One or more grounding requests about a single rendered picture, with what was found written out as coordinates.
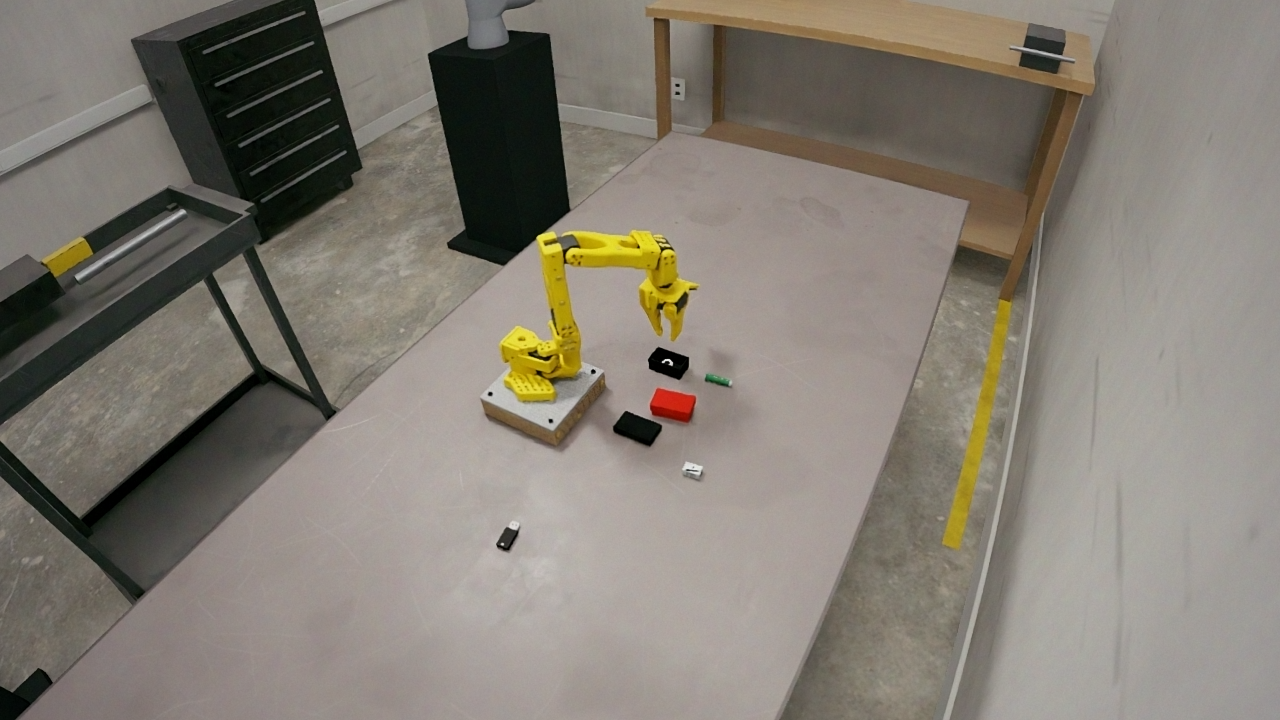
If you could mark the red flat box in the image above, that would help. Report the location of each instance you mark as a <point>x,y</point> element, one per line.
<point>672,403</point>

